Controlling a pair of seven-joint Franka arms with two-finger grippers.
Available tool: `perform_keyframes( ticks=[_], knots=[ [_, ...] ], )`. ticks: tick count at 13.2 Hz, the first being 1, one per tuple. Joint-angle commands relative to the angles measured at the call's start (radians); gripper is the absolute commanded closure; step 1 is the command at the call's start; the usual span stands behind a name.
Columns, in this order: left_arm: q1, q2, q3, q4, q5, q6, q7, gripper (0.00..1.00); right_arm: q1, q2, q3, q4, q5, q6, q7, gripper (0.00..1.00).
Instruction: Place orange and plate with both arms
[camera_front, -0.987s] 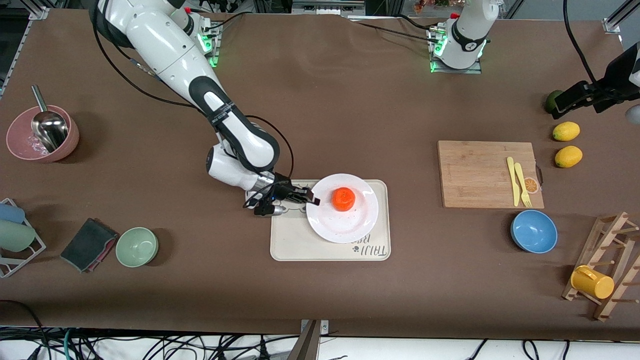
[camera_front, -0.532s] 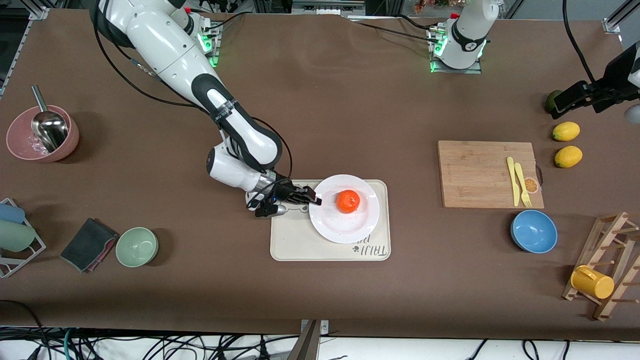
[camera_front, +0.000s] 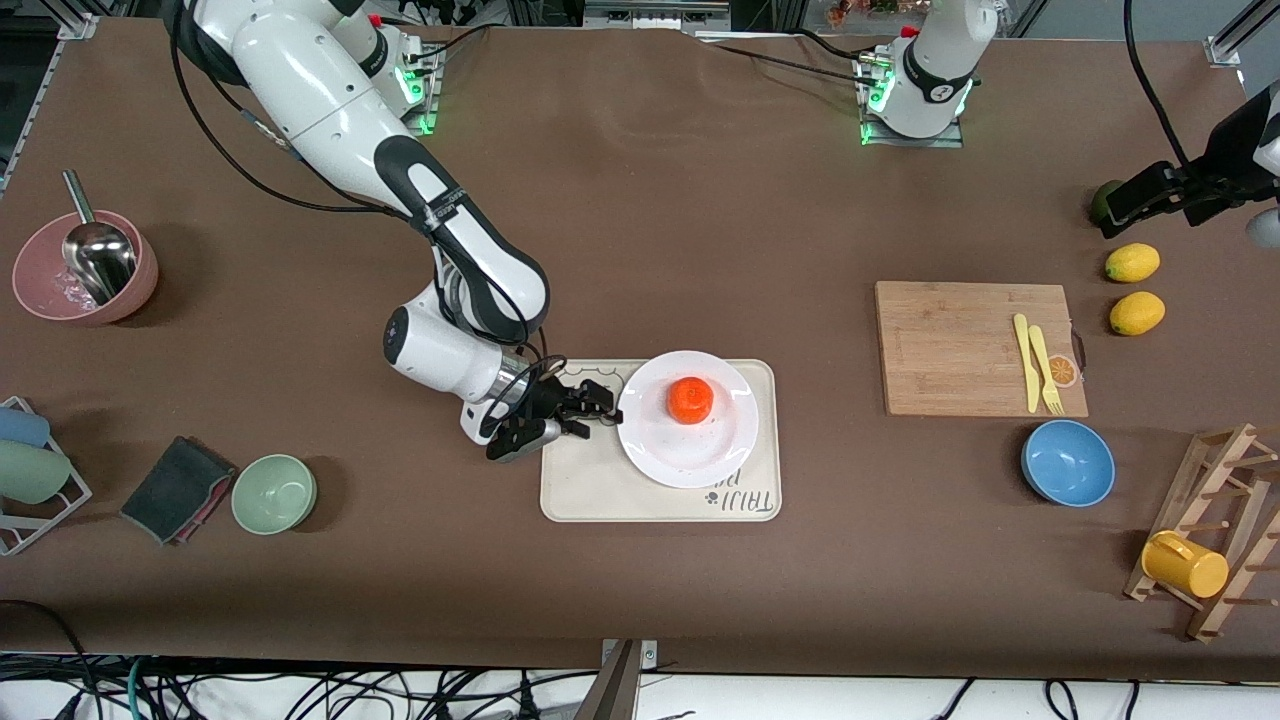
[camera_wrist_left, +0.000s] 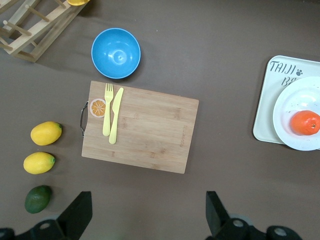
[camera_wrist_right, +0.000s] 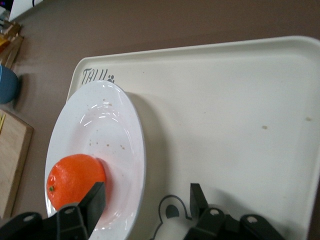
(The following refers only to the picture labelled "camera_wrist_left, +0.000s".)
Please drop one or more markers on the blue bowl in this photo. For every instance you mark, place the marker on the blue bowl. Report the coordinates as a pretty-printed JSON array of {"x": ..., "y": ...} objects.
[{"x": 115, "y": 53}]

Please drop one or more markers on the yellow plastic fork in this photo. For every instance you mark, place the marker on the yellow plastic fork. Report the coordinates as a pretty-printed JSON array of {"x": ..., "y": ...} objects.
[{"x": 107, "y": 112}]

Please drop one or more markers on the white round plate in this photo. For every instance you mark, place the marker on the white round plate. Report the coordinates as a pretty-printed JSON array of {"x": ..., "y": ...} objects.
[{"x": 300, "y": 100}]

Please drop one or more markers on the yellow lemon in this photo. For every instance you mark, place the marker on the yellow lemon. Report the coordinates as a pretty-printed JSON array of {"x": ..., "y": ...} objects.
[
  {"x": 46, "y": 133},
  {"x": 39, "y": 163}
]

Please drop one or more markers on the yellow plastic knife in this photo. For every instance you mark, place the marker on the yellow plastic knife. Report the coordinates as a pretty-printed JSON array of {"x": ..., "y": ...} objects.
[{"x": 115, "y": 117}]

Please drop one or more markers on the green avocado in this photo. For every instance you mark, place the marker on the green avocado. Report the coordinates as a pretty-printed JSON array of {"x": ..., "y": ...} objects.
[{"x": 38, "y": 199}]

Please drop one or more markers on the wooden peg rack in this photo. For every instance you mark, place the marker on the wooden peg rack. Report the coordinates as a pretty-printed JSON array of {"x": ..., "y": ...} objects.
[{"x": 50, "y": 32}]

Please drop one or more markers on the beige bear print tray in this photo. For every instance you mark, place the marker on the beige bear print tray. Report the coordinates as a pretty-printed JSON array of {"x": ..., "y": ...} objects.
[{"x": 265, "y": 112}]

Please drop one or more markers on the orange fruit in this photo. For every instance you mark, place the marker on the orange fruit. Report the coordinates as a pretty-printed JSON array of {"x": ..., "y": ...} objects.
[{"x": 305, "y": 123}]

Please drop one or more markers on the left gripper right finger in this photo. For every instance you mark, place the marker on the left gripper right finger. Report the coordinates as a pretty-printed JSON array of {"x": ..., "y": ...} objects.
[{"x": 217, "y": 217}]

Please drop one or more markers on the wooden cutting board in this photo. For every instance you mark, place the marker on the wooden cutting board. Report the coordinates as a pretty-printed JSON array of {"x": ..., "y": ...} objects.
[{"x": 150, "y": 130}]

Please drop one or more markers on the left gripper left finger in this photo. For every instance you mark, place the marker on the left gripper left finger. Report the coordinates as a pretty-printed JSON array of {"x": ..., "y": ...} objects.
[{"x": 77, "y": 215}]

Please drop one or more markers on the yellow mug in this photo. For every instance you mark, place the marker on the yellow mug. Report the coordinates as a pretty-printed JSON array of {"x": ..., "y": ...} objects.
[{"x": 78, "y": 2}]

